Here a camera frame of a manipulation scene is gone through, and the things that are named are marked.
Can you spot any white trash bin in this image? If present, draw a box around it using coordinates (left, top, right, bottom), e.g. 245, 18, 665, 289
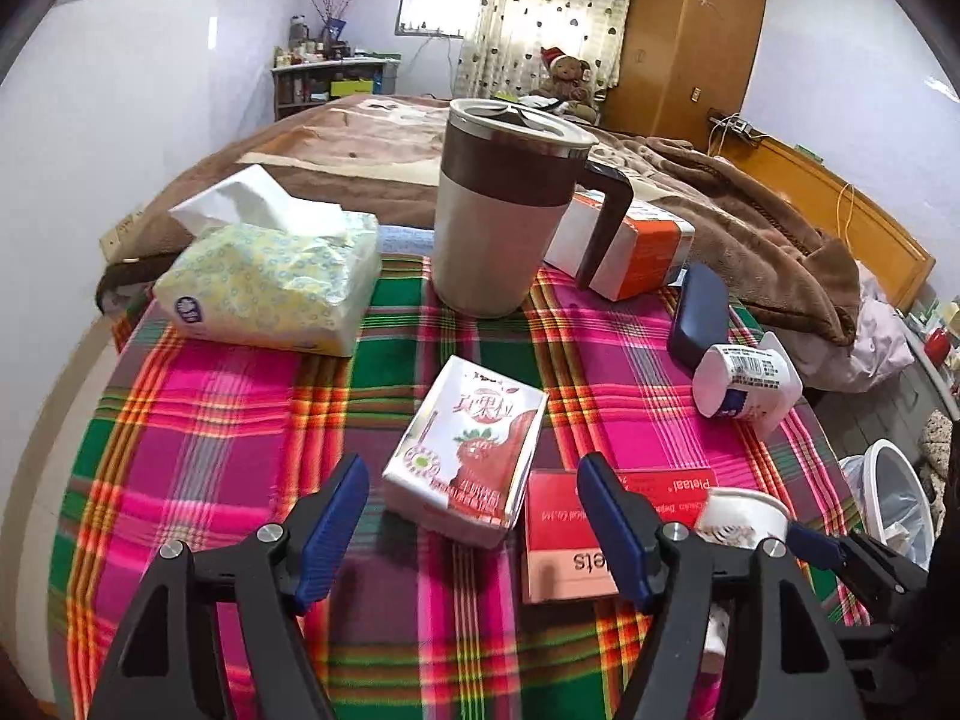
839, 439, 935, 569

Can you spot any white paper cup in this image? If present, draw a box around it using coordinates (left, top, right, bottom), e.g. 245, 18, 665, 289
695, 488, 791, 550

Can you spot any colourful plaid tablecloth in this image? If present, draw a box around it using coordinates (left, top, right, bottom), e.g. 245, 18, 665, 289
49, 255, 861, 718

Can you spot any pink crumpled cloth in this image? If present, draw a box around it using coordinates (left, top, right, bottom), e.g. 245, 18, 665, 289
775, 263, 914, 394

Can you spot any red pink flat box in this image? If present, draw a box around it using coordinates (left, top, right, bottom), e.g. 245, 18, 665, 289
523, 468, 716, 605

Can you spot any white yogurt bottle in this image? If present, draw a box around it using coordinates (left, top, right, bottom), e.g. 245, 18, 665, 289
692, 332, 802, 440

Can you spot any dark blue glasses case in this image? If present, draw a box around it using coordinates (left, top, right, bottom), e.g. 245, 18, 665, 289
667, 263, 729, 374

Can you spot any strawberry milk carton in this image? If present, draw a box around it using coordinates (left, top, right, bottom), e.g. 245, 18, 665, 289
382, 356, 547, 550

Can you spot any wooden bed headboard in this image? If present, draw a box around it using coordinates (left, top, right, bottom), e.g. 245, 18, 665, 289
721, 137, 935, 310

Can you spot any white orange box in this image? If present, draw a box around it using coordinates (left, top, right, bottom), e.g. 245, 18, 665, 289
545, 190, 695, 302

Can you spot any tissue pack yellow green pattern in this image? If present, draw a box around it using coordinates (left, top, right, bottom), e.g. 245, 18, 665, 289
153, 166, 381, 358

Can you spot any brown fleece blanket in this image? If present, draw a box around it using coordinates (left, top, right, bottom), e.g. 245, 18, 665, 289
94, 94, 861, 346

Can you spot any white brown travel mug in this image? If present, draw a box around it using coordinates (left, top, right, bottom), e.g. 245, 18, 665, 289
431, 98, 635, 319

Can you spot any wooden wardrobe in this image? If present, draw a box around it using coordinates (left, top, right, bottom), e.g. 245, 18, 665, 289
602, 0, 766, 149

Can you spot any teddy bear with red hat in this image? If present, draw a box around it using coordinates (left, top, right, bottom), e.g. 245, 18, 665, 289
535, 47, 599, 124

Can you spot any cluttered shelf unit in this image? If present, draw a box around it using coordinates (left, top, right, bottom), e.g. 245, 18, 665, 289
272, 15, 402, 121

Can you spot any patterned window curtain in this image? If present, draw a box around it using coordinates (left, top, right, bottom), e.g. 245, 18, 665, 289
454, 0, 631, 98

